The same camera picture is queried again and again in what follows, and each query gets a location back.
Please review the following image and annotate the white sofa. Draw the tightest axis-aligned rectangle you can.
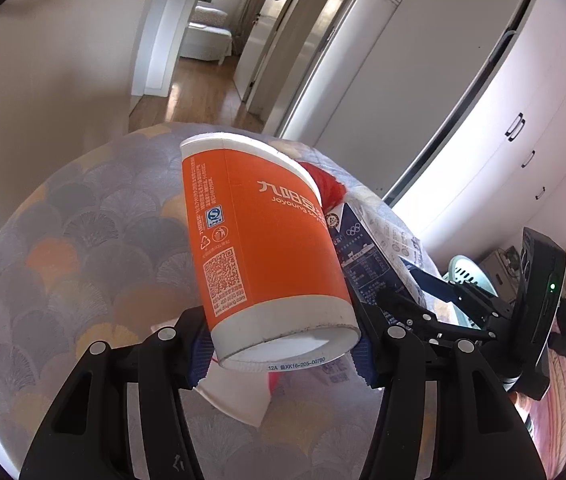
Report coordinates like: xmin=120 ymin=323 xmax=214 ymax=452
xmin=179 ymin=4 xmax=234 ymax=63

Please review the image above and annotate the white door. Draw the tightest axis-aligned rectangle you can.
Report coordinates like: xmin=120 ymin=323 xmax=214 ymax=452
xmin=233 ymin=0 xmax=314 ymax=123

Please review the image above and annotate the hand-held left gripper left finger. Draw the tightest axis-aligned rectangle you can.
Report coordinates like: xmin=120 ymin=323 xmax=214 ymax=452
xmin=20 ymin=306 xmax=215 ymax=480

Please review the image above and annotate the red fluffy item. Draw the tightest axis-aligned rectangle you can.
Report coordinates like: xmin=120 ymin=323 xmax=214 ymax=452
xmin=300 ymin=161 xmax=348 ymax=209

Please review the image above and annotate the orange paper cup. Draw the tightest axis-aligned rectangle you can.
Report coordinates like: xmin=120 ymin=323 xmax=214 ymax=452
xmin=180 ymin=132 xmax=362 ymax=374

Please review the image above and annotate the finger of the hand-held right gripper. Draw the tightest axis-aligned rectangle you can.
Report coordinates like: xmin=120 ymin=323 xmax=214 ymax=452
xmin=377 ymin=286 xmax=499 ymax=348
xmin=408 ymin=260 xmax=514 ymax=328

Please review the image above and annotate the teal plastic stool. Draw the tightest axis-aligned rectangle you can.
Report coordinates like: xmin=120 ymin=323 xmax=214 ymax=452
xmin=442 ymin=254 xmax=498 ymax=328

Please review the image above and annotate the white paper piece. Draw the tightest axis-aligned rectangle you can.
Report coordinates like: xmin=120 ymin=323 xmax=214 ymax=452
xmin=195 ymin=360 xmax=280 ymax=428

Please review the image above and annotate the white wardrobe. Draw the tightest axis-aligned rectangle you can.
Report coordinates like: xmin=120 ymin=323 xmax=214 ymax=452
xmin=283 ymin=0 xmax=566 ymax=246

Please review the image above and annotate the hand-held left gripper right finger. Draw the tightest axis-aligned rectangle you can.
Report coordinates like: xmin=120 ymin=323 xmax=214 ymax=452
xmin=352 ymin=304 xmax=548 ymax=480

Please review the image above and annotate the grey box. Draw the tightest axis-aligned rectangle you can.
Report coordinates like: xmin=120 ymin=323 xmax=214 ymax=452
xmin=479 ymin=251 xmax=516 ymax=288

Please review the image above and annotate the blue and white milk carton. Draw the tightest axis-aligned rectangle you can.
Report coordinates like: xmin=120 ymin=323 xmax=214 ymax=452
xmin=324 ymin=203 xmax=426 ymax=323

